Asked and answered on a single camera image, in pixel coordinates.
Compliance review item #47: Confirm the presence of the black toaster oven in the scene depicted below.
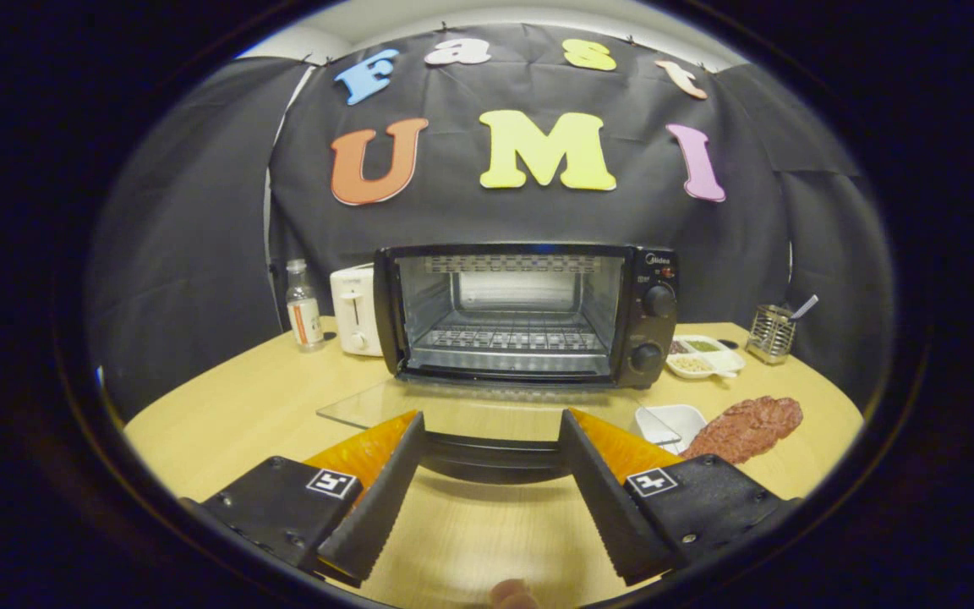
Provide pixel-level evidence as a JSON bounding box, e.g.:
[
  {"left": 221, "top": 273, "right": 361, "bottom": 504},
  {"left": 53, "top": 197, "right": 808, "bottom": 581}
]
[{"left": 316, "top": 244, "right": 682, "bottom": 486}]

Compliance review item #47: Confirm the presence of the small clear bottle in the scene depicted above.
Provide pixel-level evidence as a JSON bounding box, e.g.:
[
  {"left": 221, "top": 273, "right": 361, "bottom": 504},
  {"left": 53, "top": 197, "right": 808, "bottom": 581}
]
[{"left": 286, "top": 259, "right": 326, "bottom": 352}]

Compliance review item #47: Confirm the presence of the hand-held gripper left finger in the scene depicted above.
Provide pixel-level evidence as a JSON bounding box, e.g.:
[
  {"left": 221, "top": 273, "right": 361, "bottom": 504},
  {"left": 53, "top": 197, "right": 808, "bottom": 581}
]
[{"left": 183, "top": 410, "right": 429, "bottom": 587}]

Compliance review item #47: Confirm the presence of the white rectangular dish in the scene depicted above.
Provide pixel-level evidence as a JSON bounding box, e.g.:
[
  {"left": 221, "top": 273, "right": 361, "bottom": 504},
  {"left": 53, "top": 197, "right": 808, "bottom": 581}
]
[{"left": 633, "top": 404, "right": 708, "bottom": 455}]

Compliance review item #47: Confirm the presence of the white divided condiment dish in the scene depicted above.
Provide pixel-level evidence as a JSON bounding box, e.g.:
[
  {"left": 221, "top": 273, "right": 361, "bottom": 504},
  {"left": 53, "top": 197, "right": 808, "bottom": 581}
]
[{"left": 666, "top": 335, "right": 746, "bottom": 380}]

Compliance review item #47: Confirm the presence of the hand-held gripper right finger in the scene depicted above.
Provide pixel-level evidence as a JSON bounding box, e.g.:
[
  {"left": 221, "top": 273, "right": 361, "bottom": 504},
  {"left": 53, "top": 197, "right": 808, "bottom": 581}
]
[{"left": 559, "top": 408, "right": 801, "bottom": 586}]

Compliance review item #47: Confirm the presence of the metal mesh utensil holder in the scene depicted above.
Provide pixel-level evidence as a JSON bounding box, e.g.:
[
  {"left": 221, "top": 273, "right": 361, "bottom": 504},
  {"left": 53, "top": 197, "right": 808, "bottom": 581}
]
[{"left": 746, "top": 304, "right": 796, "bottom": 365}]

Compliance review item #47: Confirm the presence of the white bread toaster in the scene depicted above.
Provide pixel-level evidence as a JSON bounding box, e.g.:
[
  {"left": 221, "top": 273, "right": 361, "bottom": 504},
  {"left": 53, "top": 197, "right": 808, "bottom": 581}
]
[{"left": 330, "top": 263, "right": 384, "bottom": 357}]

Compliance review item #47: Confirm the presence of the red raw steak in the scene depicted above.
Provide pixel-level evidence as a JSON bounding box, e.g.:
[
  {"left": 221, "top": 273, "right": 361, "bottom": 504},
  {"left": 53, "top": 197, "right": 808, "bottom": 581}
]
[{"left": 680, "top": 396, "right": 804, "bottom": 465}]

